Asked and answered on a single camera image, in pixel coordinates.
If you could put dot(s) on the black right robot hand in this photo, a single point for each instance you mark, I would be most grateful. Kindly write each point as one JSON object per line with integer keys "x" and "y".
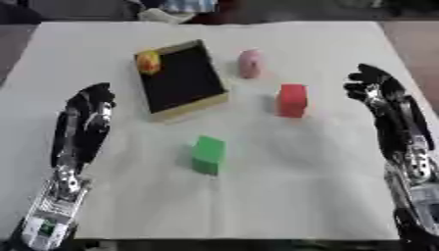
{"x": 388, "y": 108}

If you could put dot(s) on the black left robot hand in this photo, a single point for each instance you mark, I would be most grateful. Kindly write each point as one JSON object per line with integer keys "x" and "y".
{"x": 86, "y": 127}

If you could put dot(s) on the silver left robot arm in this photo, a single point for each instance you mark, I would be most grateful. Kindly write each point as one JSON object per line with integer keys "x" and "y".
{"x": 54, "y": 209}

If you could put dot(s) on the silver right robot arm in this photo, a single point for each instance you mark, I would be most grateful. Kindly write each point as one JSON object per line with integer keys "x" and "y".
{"x": 417, "y": 196}

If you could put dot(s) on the tan box with black inside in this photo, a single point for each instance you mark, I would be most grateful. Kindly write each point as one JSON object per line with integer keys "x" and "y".
{"x": 182, "y": 80}

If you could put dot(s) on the yellow and red toy fruit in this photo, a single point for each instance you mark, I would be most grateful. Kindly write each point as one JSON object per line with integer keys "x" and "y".
{"x": 148, "y": 62}

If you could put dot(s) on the red block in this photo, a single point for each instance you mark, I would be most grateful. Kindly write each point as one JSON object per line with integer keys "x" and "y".
{"x": 292, "y": 100}

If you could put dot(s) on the green block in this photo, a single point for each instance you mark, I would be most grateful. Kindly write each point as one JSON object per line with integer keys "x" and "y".
{"x": 207, "y": 155}

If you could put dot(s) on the pink soft toy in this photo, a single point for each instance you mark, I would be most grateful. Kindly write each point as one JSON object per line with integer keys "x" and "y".
{"x": 250, "y": 63}

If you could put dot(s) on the person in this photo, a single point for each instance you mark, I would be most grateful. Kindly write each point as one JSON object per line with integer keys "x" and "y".
{"x": 171, "y": 10}

